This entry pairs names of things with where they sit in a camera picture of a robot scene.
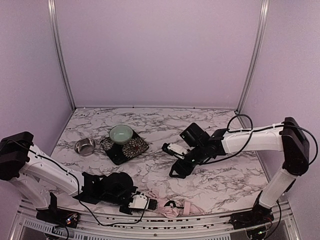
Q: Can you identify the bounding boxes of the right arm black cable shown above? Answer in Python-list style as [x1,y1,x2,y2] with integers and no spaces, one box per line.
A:
[199,113,317,166]

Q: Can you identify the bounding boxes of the left aluminium frame post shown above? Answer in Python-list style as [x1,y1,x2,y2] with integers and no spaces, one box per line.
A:
[47,0,76,112]

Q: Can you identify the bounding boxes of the pink and black umbrella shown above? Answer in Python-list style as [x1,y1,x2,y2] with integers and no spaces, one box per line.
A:
[146,188,205,219]

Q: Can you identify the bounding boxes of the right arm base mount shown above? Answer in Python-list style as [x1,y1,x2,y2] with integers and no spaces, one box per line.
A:
[228,207,274,230]

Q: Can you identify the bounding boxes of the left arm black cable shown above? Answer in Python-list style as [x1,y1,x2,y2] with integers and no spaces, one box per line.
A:
[74,192,148,227]

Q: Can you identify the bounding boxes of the aluminium frame post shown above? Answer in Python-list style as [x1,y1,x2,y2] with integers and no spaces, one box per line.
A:
[236,0,270,113]
[47,0,76,112]

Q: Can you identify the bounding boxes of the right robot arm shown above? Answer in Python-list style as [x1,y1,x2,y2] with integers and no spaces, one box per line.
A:
[162,117,310,213]

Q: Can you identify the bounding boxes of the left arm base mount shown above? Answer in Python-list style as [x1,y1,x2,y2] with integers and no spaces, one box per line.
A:
[36,208,80,229]

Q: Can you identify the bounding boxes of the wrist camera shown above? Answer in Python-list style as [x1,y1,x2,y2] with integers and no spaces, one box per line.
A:
[161,143,189,160]
[128,194,158,211]

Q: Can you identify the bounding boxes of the small steel bowl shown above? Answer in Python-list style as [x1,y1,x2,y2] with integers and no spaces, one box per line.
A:
[74,137,96,157]

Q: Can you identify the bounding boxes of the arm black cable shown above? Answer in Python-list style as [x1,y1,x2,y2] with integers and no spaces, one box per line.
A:
[74,192,148,227]
[199,113,317,166]

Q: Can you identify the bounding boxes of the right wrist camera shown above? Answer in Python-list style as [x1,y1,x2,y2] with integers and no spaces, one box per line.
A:
[161,143,189,160]

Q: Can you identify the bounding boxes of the black floral square plate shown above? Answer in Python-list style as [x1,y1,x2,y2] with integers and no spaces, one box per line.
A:
[100,131,149,166]

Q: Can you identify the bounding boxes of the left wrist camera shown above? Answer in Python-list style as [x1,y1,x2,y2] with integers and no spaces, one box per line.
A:
[128,194,158,211]

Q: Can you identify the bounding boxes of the front aluminium rail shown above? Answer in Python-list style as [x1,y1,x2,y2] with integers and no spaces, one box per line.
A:
[8,199,301,240]

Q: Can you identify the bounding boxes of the green ceramic bowl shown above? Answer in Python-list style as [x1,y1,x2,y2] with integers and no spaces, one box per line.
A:
[109,124,134,145]

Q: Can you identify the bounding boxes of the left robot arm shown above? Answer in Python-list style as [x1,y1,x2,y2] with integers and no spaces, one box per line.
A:
[0,131,148,214]

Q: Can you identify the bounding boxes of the right aluminium frame post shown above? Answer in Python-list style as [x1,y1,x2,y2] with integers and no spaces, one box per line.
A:
[236,0,270,113]

